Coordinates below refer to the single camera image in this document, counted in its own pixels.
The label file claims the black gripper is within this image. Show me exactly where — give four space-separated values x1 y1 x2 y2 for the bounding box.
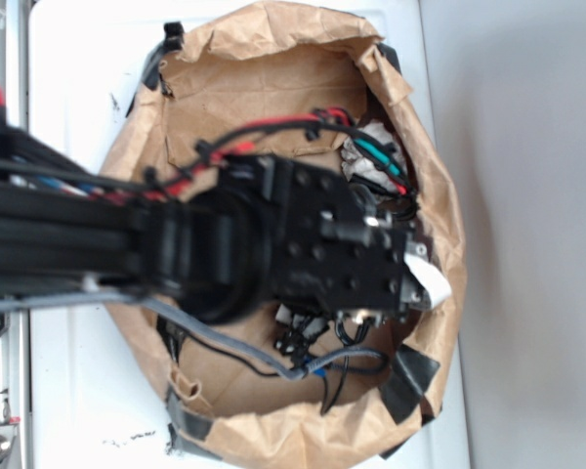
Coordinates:
262 158 428 322

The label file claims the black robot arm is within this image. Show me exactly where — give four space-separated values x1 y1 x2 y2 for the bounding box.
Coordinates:
0 125 431 324

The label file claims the crumpled white paper ball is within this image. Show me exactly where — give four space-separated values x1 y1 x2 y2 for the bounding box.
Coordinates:
341 119 407 193

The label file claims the brown paper bag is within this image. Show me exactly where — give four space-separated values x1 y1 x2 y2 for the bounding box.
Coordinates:
102 1 467 468

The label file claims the black tape front right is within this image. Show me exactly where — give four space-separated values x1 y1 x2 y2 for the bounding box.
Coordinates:
379 344 440 426

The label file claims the black tape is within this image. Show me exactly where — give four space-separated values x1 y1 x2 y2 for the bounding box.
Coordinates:
377 42 401 73
164 384 222 461
140 21 185 97
379 344 440 426

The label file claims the black tape back right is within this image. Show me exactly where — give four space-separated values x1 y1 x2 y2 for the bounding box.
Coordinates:
377 42 401 73

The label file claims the black tape front left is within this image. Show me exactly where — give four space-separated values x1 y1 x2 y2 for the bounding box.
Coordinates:
164 384 222 461

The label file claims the black tape back left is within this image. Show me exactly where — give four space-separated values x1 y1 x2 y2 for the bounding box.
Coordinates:
140 21 185 97

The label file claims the red and black wire bundle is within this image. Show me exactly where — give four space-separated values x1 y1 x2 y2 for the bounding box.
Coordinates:
144 107 419 201

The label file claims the grey sleeved cable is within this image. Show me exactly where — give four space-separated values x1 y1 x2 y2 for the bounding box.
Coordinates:
0 287 390 382

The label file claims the aluminium frame rail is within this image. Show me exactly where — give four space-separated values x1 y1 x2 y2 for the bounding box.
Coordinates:
0 1 33 468

